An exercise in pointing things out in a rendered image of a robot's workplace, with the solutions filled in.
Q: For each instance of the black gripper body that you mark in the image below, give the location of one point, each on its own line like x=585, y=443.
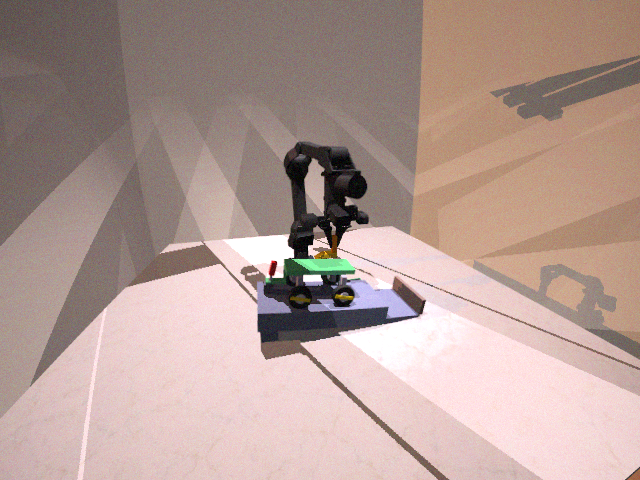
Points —
x=310, y=220

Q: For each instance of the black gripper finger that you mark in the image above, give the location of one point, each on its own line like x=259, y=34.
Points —
x=328, y=233
x=340, y=231

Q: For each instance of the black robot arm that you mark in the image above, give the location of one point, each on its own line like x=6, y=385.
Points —
x=340, y=178

